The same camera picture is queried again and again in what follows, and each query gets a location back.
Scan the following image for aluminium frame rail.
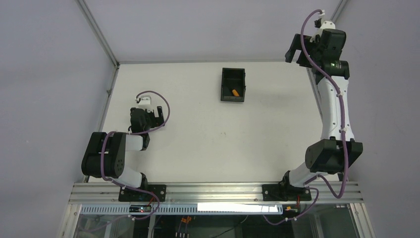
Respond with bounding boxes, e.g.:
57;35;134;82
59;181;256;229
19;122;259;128
69;181;364;204

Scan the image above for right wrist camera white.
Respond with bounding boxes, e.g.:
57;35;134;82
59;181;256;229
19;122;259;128
310;19;336;42

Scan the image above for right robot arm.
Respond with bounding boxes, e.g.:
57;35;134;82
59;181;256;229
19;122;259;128
279;29;363;201

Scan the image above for black plastic bin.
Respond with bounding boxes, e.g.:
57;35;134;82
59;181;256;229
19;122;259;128
220;67;246;103

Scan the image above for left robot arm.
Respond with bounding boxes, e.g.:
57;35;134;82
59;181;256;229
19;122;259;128
81;106;164;190

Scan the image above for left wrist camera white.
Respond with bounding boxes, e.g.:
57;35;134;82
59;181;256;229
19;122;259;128
137;95;153;113

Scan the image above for orange black screwdriver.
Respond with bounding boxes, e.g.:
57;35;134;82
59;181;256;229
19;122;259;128
223;86;240;97

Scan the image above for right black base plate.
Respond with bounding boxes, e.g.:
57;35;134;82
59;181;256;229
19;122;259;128
262;183;312;202

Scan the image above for small electronics board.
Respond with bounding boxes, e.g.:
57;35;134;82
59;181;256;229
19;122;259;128
129;205;152;213

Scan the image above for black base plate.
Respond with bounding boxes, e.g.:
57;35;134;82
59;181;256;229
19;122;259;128
118;184;167;202
262;183;312;202

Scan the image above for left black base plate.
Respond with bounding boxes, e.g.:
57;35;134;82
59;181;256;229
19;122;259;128
118;184;167;202

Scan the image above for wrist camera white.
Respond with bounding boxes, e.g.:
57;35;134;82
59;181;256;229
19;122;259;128
310;19;336;42
137;95;153;113

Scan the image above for white slotted cable duct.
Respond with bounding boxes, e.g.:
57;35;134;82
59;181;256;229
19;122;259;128
80;202;283;215

